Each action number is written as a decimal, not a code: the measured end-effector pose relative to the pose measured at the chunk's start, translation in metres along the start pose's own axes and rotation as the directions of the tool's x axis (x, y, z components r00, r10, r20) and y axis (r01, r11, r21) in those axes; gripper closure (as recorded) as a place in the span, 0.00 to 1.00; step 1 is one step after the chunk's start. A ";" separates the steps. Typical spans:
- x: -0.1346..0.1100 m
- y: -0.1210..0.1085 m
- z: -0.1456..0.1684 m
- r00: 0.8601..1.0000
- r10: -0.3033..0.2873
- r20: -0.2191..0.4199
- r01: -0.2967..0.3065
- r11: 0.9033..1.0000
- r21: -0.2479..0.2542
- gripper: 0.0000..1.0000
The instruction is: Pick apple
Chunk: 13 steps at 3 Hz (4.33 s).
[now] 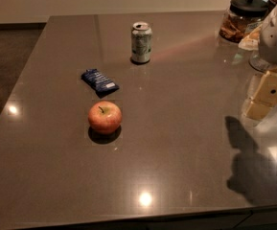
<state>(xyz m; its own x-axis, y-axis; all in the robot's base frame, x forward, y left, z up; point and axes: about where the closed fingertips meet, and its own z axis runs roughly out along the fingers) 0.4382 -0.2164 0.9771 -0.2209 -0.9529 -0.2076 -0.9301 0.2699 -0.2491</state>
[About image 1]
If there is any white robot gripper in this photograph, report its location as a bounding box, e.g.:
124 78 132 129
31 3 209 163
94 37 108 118
243 5 277 121

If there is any red yellow apple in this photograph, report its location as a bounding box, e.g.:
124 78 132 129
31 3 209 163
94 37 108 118
88 101 122 135

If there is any clear glass dish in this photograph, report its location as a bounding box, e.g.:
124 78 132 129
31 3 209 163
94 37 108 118
249 51 273 73

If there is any clear wrapped snack packet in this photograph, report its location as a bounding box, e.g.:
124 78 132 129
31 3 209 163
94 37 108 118
239 26 262 51

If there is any glass jar with black lid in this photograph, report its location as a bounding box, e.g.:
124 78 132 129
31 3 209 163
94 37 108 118
219 0 267 43

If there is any white green soda can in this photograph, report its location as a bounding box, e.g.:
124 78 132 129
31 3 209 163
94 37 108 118
131 21 152 64

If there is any blue snack bag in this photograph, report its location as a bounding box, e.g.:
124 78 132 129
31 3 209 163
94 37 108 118
81 69 119 93

